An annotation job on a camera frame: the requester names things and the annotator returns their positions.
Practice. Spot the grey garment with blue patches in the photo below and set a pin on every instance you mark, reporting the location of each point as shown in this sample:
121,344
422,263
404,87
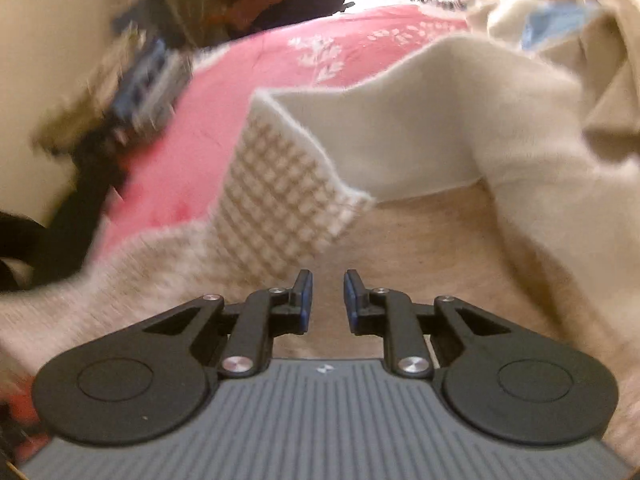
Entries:
615,85

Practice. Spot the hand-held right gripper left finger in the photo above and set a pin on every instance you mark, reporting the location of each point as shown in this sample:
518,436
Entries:
306,305

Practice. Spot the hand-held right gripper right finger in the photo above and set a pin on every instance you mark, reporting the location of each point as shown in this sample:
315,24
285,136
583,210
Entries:
350,305

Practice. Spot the dark cloth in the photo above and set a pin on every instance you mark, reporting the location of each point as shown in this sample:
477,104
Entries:
15,225

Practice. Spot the pink floral blanket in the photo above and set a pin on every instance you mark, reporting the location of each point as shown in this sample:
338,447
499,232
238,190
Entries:
210,145

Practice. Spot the beige knit sweater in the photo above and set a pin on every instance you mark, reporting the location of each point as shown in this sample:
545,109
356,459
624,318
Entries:
425,125

